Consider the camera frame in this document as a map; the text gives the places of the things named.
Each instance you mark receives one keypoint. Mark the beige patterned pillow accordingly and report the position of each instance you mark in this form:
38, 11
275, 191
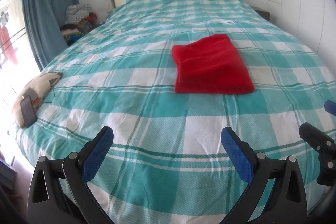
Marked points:
37, 89

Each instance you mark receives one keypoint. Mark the dark wooden nightstand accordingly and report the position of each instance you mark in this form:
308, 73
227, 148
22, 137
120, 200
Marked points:
263, 13

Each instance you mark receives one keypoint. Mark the pile of clothes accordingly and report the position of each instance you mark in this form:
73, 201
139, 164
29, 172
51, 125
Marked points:
79, 21

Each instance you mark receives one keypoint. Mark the red knit sweater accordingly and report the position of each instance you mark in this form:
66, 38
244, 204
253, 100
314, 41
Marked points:
211, 65

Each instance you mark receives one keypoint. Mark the teal white plaid bedspread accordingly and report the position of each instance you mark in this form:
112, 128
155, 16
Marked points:
167, 163

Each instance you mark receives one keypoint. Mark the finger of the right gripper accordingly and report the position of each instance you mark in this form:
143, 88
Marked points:
330, 107
317, 139

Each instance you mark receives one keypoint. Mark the white wardrobe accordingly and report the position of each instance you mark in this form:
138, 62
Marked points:
311, 21

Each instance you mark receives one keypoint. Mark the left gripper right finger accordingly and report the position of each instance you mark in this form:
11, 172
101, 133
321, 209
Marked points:
286, 202

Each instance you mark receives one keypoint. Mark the dark phone on pillow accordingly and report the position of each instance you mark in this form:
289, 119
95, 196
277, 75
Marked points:
28, 112

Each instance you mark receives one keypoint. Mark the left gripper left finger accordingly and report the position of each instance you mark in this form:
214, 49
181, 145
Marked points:
59, 192

